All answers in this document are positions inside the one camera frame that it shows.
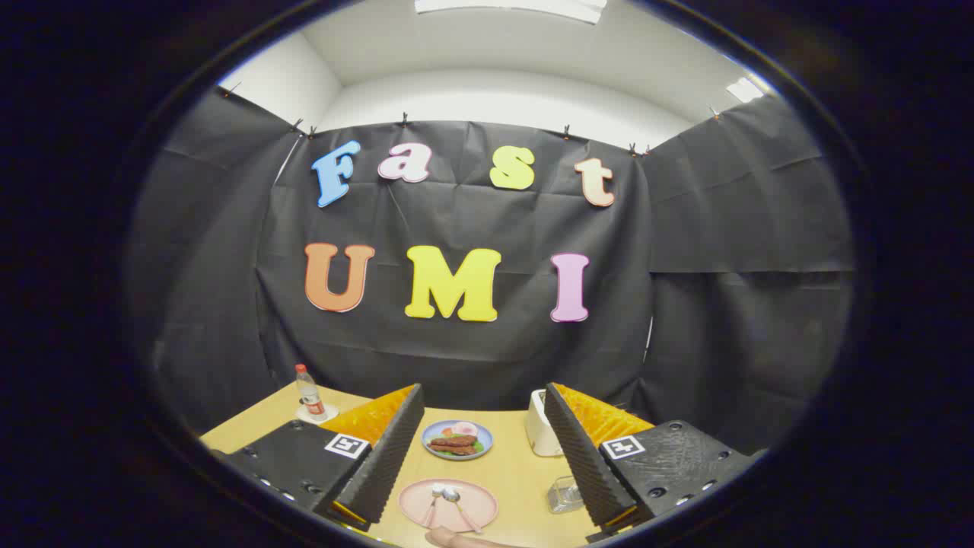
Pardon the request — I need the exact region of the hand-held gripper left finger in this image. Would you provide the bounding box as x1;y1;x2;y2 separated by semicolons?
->
221;383;425;532

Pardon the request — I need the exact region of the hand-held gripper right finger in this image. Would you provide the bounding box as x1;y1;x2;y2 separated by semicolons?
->
543;382;769;534

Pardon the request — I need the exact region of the spoon with pink checked handle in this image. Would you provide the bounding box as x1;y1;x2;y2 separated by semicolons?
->
443;487;483;534

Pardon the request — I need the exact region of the white toaster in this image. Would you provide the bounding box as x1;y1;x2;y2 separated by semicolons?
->
525;389;564;457

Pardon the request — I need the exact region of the blue plate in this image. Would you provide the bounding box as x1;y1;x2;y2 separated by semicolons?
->
422;419;494;462

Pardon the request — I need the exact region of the clear plastic water bottle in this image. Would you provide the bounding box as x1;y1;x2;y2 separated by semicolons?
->
295;364;326;418

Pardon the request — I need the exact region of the pink plate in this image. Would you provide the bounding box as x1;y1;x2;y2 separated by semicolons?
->
398;478;499;533

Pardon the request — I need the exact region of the row of black cloth clips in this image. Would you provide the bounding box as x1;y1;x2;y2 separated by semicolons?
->
221;82;720;157

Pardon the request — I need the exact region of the small ceiling light panel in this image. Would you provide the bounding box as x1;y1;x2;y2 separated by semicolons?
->
725;76;766;104

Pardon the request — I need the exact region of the long ceiling light panel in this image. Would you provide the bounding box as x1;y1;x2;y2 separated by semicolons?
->
415;0;610;25

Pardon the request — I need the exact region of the metal wire basket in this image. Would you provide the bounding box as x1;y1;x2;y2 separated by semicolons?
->
546;476;585;515

